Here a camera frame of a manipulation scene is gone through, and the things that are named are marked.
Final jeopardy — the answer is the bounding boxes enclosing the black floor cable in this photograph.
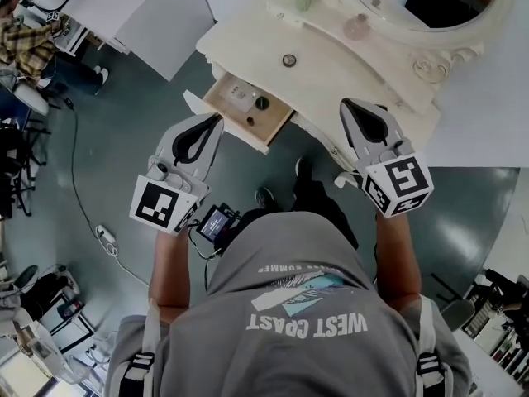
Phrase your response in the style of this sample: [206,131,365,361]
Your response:
[63,97,102,229]

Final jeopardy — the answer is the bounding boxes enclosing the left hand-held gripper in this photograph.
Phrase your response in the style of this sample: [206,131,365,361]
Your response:
[129,112,226,236]

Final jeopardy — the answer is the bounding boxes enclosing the person's left forearm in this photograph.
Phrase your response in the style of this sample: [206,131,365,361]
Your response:
[148,225,194,323]

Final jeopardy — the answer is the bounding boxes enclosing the white paper card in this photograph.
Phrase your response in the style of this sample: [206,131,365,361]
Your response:
[222,81,260,113]

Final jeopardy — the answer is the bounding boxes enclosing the person's right shoe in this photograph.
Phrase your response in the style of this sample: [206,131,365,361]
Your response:
[295,157,315,189]

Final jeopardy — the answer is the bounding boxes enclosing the left grey backpack strap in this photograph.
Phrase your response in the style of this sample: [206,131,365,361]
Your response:
[122,302,163,397]

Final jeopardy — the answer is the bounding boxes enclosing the black office chair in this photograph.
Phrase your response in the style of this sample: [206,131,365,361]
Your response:
[0,117,53,219]

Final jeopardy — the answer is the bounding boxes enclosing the person's shoe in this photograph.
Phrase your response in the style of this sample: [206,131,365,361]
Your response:
[295,157,315,189]
[255,187,276,212]

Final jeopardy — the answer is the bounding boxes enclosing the person's left shoe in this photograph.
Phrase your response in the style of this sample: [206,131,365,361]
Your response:
[255,187,276,212]

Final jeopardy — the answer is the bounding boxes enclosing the pink perfume bottle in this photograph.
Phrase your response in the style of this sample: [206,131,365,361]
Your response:
[343,13,371,40]

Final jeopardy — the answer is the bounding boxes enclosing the wooden drawer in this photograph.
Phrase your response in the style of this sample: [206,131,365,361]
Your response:
[183,72,297,155]

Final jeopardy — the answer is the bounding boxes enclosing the grey printed t-shirt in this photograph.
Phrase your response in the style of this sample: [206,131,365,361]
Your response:
[105,211,472,397]

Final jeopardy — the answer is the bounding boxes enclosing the white floor cable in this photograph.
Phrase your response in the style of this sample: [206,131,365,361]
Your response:
[105,241,152,287]

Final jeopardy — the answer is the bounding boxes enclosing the person's right forearm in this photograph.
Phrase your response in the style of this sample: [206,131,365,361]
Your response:
[373,211,423,313]

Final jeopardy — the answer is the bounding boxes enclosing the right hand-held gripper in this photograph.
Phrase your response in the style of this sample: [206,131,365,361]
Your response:
[338,98,436,219]

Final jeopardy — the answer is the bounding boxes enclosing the black trousers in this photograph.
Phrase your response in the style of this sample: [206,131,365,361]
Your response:
[243,179,360,250]

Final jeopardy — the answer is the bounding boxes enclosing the cream vanity dressing table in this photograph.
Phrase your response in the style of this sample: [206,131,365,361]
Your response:
[183,0,503,189]

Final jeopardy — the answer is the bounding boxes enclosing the right grey backpack strap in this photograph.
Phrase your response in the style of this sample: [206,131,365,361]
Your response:
[414,295,452,397]

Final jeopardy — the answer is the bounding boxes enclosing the grey backpack strap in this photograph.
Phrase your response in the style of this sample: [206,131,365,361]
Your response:
[122,302,163,397]
[414,295,452,397]

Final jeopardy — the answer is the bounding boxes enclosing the black screen device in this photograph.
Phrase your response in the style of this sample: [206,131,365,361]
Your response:
[195,203,243,246]

